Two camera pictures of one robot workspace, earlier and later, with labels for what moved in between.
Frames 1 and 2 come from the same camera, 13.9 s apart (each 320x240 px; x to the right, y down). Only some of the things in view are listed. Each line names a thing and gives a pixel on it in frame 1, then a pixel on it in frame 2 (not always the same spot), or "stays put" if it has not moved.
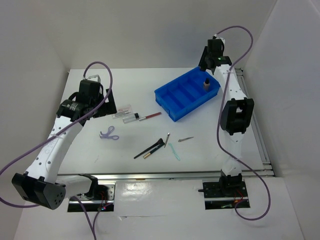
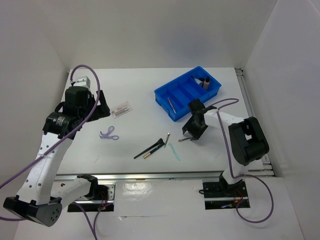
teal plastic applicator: [176, 155] stays put
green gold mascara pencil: [154, 150] stays put
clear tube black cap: [130, 118] → [199, 81]
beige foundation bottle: [207, 84] stays put
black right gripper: [202, 63] → [188, 126]
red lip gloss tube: [150, 116] → [171, 105]
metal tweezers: [181, 140] stays put
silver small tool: [167, 139] stays put
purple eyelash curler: [107, 135] stays put
